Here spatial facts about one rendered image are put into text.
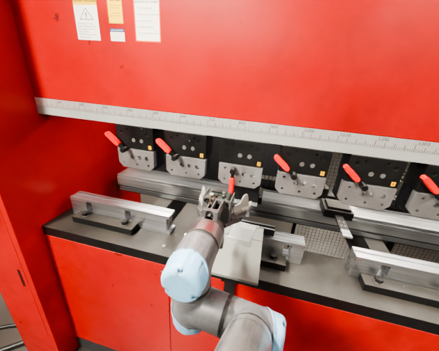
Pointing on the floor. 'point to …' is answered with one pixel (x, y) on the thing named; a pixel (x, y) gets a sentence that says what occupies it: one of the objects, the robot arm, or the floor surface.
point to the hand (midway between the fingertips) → (226, 198)
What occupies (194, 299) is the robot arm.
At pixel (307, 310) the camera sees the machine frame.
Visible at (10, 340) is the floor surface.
